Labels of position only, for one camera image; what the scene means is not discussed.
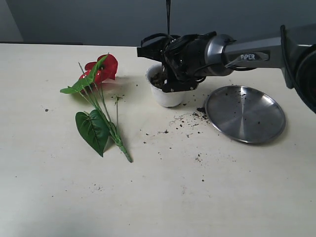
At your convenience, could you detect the round steel plate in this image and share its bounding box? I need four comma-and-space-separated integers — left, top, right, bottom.
204, 85, 286, 144

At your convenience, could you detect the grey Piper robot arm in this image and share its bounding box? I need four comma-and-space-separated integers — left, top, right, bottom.
137, 24, 316, 111

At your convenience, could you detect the red artificial flower with leaves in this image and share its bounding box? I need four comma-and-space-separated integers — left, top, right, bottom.
60, 53, 133, 163

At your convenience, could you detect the loose green stem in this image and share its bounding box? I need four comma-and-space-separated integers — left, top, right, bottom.
115, 95, 122, 132

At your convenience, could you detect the white plastic flower pot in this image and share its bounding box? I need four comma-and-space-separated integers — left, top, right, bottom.
146, 64, 186, 108

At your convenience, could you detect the steel spoon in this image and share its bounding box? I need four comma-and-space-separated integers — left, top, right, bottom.
165, 0, 171, 35

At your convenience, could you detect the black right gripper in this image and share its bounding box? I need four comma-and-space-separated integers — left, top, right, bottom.
137, 33, 215, 93

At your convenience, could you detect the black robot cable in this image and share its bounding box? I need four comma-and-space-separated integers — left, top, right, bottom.
140, 32, 218, 83

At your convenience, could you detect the dark brown potting soil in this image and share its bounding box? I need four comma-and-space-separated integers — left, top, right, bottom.
150, 71, 167, 89

